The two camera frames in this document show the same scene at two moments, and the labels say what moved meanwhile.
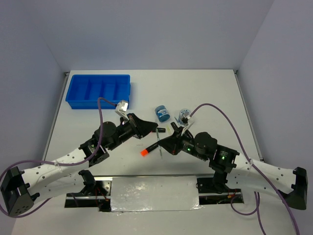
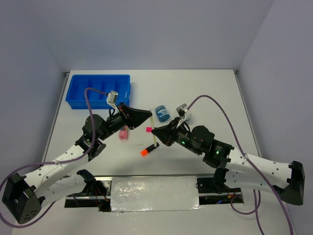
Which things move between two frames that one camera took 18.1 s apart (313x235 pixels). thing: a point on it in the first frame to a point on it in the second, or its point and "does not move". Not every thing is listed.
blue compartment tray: [84, 90] does not move
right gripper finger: [177, 130] to [164, 129]
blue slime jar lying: [162, 113] does not move
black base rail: [100, 197] does not move
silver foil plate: [156, 193] does not move
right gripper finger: [170, 144] to [165, 135]
